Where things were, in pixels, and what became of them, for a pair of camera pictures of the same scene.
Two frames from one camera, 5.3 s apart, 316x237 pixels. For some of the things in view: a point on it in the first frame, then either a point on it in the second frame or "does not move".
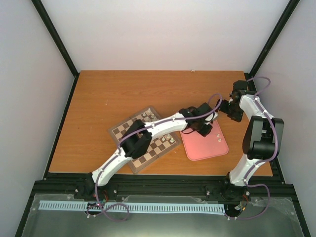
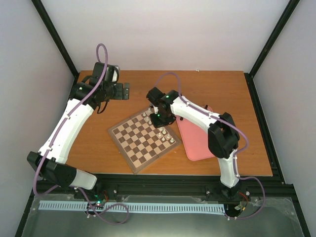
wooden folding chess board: [161, 144] does not move
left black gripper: [207, 131] -> [119, 95]
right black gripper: [237, 117] -> [156, 124]
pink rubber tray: [199, 147] does not move
